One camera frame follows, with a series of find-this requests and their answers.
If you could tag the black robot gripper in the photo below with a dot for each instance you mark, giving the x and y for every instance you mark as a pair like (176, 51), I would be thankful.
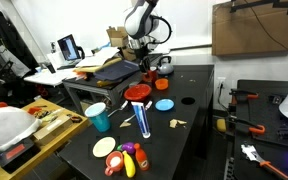
(143, 53)

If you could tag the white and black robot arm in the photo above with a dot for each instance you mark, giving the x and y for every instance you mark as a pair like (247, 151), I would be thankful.
(135, 20)

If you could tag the small orange bowl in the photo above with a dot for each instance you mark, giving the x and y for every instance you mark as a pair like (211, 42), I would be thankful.
(161, 84)

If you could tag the red plastic bowl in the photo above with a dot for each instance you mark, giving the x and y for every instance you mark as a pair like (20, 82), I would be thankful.
(137, 92)

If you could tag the dark blue folder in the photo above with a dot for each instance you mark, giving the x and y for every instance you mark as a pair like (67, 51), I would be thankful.
(117, 71)

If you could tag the grey metal table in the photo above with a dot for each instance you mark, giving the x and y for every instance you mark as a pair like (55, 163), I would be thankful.
(114, 89)

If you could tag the open cardboard box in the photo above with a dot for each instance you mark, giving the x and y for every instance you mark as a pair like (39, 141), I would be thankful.
(117, 37)

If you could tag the blue plastic plate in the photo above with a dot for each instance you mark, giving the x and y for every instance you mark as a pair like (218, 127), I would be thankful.
(164, 105)

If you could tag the white paper stack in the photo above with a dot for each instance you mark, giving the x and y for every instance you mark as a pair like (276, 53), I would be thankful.
(99, 58)

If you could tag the small paper crumb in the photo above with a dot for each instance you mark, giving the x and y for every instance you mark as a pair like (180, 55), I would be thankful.
(192, 80)

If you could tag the silver fork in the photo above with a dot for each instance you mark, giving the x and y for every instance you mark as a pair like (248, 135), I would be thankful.
(118, 110)
(130, 118)

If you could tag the blue and white toothpaste tube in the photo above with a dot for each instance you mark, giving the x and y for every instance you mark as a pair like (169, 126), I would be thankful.
(141, 120)

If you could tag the yellow wooden board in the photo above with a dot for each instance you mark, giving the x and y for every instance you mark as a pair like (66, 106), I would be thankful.
(87, 69)

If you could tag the triangular paper scrap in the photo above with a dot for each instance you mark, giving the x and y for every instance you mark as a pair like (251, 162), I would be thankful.
(125, 124)

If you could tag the crumpled paper scrap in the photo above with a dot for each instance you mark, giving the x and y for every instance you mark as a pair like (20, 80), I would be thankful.
(173, 123)

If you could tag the black headphones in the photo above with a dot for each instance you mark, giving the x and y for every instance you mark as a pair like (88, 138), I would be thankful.
(82, 52)

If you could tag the teal plastic cup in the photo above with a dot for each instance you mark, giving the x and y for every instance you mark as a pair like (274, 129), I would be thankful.
(99, 118)

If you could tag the open laptop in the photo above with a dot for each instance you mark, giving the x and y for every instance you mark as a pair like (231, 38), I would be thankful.
(68, 48)

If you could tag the purple toy eggplant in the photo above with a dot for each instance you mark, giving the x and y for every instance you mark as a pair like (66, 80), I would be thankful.
(128, 147)

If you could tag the black table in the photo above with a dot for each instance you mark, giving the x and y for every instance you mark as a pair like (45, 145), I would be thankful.
(177, 146)

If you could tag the cream round plate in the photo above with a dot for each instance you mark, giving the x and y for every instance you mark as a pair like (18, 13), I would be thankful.
(104, 147)

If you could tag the orange toy ketchup bottle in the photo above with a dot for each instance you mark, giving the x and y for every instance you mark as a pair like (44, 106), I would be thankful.
(142, 160)

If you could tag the yellow sponge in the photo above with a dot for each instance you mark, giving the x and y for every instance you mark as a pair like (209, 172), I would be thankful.
(221, 125)

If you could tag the red mug with white inside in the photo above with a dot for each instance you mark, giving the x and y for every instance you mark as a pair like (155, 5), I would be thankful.
(114, 162)

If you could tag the yellow toy banana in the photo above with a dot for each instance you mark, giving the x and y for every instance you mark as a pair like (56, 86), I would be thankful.
(129, 165)

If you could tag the flat cardboard box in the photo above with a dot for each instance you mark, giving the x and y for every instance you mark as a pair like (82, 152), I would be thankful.
(52, 127)

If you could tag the large cardboard panel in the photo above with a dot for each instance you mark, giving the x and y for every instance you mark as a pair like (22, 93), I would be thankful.
(250, 30)

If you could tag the wooden table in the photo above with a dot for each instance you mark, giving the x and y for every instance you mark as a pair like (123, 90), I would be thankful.
(47, 146)

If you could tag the black workbench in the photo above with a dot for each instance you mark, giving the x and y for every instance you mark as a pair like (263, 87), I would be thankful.
(267, 110)

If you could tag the white cloth bundle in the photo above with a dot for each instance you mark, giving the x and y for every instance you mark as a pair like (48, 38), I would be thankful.
(7, 126)

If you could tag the black scale with red label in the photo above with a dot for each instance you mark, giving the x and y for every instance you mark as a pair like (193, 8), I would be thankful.
(17, 153)

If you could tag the white wall outlet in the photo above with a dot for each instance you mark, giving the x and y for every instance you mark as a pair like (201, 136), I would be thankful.
(221, 82)

